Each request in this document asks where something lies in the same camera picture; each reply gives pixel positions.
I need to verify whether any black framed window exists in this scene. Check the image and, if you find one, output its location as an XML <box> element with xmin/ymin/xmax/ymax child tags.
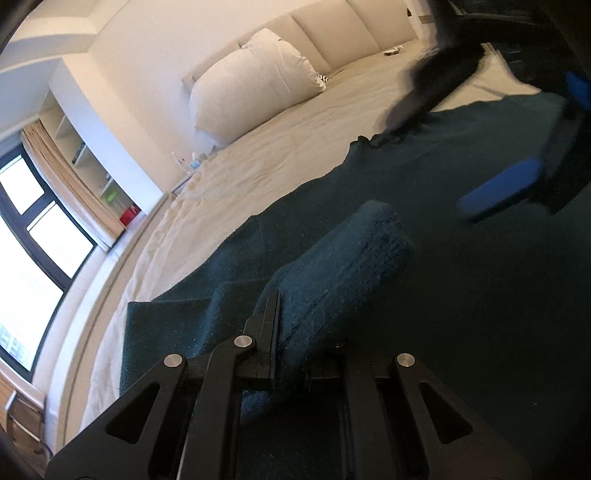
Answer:
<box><xmin>1</xmin><ymin>145</ymin><xmax>96</xmax><ymax>381</ymax></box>

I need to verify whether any white pillow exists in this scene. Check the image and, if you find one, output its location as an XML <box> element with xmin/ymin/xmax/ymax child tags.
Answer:
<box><xmin>188</xmin><ymin>29</ymin><xmax>327</xmax><ymax>148</ymax></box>

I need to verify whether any beige bed sheet mattress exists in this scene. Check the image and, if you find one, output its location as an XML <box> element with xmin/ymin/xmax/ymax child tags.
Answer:
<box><xmin>81</xmin><ymin>42</ymin><xmax>534</xmax><ymax>426</ymax></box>

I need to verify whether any striped black white cloth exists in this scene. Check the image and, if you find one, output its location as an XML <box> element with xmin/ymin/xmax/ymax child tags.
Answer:
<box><xmin>315</xmin><ymin>72</ymin><xmax>329</xmax><ymax>87</ymax></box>

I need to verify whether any beige padded headboard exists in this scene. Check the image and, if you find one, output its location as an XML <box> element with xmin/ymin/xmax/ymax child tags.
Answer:
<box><xmin>182</xmin><ymin>0</ymin><xmax>418</xmax><ymax>91</ymax></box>

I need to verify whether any white wall shelf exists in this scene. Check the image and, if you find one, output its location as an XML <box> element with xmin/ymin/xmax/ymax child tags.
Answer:
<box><xmin>40</xmin><ymin>90</ymin><xmax>165</xmax><ymax>219</ymax></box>

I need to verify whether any red box on shelf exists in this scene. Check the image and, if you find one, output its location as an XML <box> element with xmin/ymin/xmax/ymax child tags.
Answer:
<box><xmin>119</xmin><ymin>204</ymin><xmax>141</xmax><ymax>226</ymax></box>

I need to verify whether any dark green knit garment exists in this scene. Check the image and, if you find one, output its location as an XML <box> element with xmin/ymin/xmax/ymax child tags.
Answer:
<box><xmin>118</xmin><ymin>91</ymin><xmax>591</xmax><ymax>480</ymax></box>

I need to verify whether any beige curtain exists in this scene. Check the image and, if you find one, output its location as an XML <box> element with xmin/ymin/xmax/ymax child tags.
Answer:
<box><xmin>20</xmin><ymin>120</ymin><xmax>125</xmax><ymax>251</ymax></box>

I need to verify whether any wooden chair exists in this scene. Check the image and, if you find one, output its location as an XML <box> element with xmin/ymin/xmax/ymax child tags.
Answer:
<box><xmin>1</xmin><ymin>372</ymin><xmax>51</xmax><ymax>471</ymax></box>

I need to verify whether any small white object on bed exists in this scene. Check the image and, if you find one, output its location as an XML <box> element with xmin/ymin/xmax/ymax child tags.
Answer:
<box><xmin>383</xmin><ymin>45</ymin><xmax>404</xmax><ymax>56</ymax></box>

